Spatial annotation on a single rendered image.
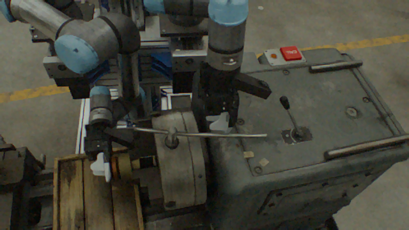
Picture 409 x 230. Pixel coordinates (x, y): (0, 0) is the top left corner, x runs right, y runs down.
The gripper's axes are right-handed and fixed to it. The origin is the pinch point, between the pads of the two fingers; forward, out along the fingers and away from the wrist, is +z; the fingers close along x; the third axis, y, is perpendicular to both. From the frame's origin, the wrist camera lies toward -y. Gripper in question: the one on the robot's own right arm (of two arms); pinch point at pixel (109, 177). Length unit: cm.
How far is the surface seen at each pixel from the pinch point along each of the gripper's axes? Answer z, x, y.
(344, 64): -19, 19, -80
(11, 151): -23.0, -13.6, 37.7
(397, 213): 7, -108, -170
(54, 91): -135, -108, 57
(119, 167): -1.3, 3.4, -3.5
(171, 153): 2.4, 14.3, -19.0
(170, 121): -7.4, 15.0, -20.2
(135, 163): -2.1, 2.6, -8.4
